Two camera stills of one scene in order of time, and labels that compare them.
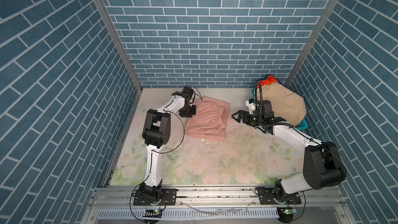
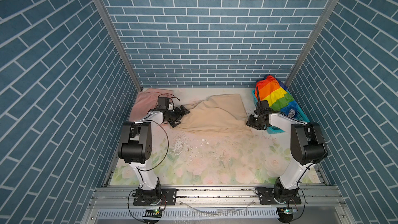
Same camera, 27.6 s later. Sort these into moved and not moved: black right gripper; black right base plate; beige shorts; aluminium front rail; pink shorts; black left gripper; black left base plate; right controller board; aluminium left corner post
Moved: black left gripper; beige shorts; pink shorts
Not moved: black right base plate; black right gripper; aluminium left corner post; black left base plate; aluminium front rail; right controller board
